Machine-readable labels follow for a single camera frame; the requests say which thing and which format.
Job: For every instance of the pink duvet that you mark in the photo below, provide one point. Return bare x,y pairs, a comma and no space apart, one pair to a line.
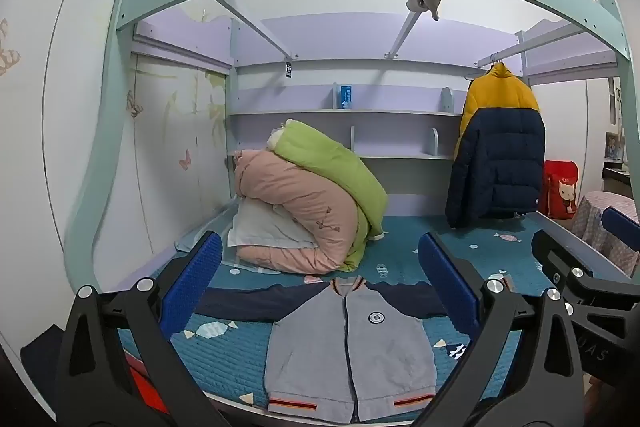
300,197

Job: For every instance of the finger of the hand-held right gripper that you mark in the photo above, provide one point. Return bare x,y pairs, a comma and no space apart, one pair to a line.
552,252
622,227

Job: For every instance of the red cat-print bag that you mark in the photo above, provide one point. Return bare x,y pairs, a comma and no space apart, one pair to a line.
561,192

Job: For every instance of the white pillow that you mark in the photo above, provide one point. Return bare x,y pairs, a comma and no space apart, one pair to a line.
265,224

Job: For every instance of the lavender wall shelf unit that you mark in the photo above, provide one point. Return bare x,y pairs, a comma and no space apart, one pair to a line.
390,122

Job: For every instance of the small blue box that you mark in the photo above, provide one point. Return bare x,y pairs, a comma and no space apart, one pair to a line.
345,97

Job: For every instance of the pink checked tablecloth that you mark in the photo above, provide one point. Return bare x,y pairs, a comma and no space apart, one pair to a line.
590,217

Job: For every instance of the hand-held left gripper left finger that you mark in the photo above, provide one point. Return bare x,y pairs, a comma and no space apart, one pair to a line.
192,279

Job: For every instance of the grey navy-sleeved jacket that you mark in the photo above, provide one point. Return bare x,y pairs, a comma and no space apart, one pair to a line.
350,347

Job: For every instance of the dark navy cloth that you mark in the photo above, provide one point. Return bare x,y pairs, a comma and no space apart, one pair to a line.
42,352

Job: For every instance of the black hanging tag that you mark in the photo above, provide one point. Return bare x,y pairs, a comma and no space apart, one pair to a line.
289,69

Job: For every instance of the framed picture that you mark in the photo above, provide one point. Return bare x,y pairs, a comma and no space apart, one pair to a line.
615,147

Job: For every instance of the teal candy-print bed mat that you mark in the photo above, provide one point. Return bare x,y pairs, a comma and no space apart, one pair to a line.
400,257

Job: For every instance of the yellow navy puffer jacket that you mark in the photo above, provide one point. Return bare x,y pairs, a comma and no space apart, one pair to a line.
495,147

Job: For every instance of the green duvet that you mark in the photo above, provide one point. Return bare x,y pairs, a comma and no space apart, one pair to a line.
335,162

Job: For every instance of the pale blue cloth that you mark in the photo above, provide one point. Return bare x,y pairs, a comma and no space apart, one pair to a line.
197,239

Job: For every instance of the white butterfly wardrobe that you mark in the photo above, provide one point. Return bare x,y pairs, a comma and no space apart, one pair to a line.
150,147

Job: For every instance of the dark cabinet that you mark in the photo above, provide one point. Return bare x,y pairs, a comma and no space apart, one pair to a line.
616,179

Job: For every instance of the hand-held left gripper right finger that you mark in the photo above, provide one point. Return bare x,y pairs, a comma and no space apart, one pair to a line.
447,284

